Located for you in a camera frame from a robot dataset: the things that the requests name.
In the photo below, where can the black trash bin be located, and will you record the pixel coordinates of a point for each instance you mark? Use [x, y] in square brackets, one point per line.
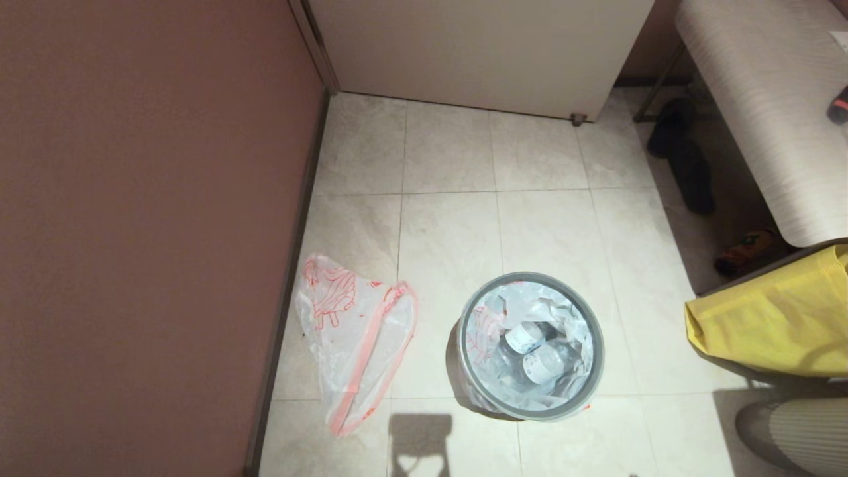
[456, 358]

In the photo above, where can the white liner bag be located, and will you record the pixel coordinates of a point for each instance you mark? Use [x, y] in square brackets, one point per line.
[344, 331]

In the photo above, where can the yellow fabric bag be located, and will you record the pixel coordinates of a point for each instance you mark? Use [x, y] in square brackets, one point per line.
[775, 324]

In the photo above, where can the white cabinet panel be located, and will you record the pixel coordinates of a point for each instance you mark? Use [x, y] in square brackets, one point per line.
[477, 53]

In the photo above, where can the small metal cabinet foot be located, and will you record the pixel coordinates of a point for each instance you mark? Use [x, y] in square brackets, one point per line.
[578, 119]

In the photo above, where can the black slipper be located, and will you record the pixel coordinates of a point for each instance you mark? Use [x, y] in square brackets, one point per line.
[669, 129]
[695, 182]

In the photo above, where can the metal bench leg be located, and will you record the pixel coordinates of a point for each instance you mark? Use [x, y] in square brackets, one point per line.
[656, 83]

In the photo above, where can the orange brown shoe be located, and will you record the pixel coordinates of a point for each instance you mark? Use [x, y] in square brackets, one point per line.
[745, 252]

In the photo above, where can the beige wood-grain bench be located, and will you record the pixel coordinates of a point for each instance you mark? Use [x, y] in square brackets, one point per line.
[762, 99]

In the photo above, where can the red black object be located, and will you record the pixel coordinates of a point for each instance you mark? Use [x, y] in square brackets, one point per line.
[840, 109]

